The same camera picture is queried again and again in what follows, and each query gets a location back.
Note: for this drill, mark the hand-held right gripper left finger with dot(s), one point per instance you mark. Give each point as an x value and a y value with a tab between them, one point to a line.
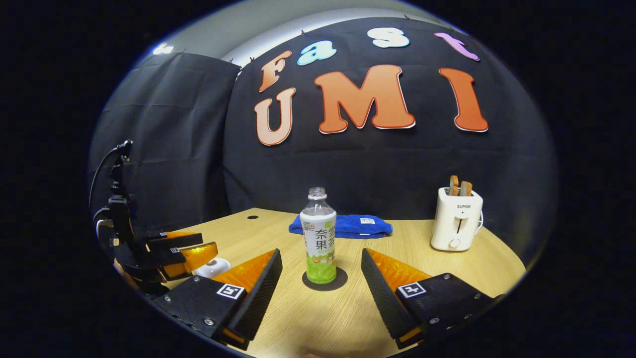
261	298

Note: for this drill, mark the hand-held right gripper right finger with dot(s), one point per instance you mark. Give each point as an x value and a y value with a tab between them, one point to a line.
382	303

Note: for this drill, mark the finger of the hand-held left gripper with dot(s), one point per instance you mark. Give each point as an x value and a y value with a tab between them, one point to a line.
194	256
179	239

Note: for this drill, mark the dark brown round coaster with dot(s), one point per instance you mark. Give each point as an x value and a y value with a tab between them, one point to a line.
342	281

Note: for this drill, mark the clear water bottle green label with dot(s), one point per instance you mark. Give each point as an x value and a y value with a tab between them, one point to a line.
319	238

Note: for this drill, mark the blue folded cloth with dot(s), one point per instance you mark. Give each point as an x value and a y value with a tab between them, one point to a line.
362	226

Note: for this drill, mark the white toaster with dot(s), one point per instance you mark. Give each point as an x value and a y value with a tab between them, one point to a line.
456	223

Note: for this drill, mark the black backdrop cloth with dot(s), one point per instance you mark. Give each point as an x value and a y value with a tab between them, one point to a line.
387	164

